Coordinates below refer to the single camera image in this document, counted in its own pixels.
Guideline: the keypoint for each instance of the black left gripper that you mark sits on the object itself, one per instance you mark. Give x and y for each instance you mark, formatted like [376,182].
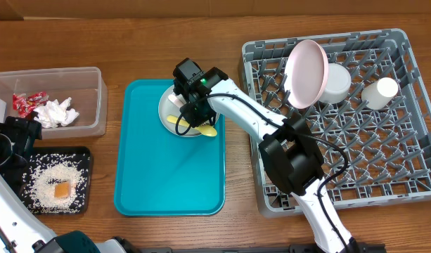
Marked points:
[24,132]

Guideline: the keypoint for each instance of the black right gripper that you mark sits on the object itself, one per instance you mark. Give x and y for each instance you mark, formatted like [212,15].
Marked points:
[193,119]

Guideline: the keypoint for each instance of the large red snack wrapper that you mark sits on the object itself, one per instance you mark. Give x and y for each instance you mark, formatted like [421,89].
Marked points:
[25,105]

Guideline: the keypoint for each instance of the white napkin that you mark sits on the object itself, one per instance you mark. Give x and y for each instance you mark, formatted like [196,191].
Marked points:
[54,114]

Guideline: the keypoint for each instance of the yellow plastic spoon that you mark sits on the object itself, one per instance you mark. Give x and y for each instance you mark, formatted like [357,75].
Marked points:
[206,130]

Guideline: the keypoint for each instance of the orange food cube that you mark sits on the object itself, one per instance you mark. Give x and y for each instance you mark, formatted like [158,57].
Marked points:
[62,190]

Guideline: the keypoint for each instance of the pink plate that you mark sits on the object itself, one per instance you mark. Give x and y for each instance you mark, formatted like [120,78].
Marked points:
[307,74]

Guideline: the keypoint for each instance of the grey bowl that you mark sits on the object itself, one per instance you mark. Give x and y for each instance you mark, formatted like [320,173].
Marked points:
[337,86]

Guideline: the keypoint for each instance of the white paper cup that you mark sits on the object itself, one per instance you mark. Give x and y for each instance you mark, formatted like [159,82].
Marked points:
[380,93]

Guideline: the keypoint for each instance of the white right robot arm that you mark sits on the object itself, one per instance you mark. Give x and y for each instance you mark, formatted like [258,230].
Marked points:
[297,162]

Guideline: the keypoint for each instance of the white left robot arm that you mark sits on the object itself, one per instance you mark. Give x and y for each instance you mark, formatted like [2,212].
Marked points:
[20,230]

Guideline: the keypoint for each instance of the black food waste tray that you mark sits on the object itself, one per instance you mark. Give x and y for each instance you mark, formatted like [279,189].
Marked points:
[85,175]

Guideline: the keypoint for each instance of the grey dishwasher rack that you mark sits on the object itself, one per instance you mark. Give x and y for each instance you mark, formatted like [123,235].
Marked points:
[389,150]

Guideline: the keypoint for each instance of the grey plate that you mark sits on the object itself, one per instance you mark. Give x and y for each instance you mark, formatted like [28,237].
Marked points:
[166,108]

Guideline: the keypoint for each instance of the pile of white rice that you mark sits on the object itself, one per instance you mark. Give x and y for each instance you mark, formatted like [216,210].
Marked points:
[46,175]

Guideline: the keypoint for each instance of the clear plastic bin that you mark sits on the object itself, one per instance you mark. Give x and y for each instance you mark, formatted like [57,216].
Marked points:
[83,85]

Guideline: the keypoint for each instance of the teal plastic tray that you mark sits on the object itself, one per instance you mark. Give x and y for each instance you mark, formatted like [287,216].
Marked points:
[160,173]

